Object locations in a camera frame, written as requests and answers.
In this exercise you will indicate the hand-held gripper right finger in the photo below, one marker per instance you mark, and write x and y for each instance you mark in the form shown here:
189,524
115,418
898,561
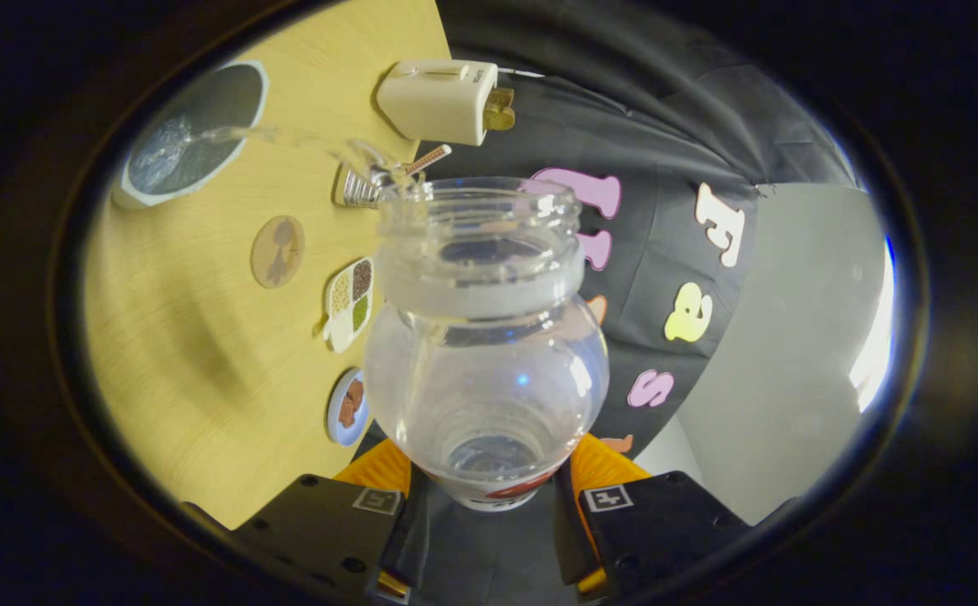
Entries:
666,526

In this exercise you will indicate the brown meat piece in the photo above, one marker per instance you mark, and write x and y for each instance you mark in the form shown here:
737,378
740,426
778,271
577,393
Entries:
354,392
348,414

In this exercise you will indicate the light blue plate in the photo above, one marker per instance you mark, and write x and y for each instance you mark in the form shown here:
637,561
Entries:
336,417

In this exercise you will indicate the clear plastic juice bottle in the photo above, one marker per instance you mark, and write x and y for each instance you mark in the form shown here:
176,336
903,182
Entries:
489,396

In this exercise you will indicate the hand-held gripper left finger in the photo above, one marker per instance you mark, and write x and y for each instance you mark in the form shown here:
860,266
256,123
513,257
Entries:
329,526

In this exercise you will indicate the tall white cup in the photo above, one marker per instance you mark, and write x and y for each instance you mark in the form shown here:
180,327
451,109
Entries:
203,101

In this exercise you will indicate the striped straw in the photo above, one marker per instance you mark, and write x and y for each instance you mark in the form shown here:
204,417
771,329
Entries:
427,159

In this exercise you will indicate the light wooden table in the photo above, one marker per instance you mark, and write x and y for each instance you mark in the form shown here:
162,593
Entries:
203,379

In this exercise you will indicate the white divided bean dish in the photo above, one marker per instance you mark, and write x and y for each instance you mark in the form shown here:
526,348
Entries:
350,305

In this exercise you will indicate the round cork coaster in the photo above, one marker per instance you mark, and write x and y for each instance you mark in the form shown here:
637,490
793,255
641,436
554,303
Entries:
278,251

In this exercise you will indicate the brown toast slice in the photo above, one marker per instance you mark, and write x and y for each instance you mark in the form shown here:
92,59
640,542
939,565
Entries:
502,109

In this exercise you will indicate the white toaster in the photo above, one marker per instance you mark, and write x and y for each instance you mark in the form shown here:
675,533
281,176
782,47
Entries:
434,101

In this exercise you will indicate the black backdrop cloth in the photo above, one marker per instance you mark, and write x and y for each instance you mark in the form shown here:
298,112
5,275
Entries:
649,126

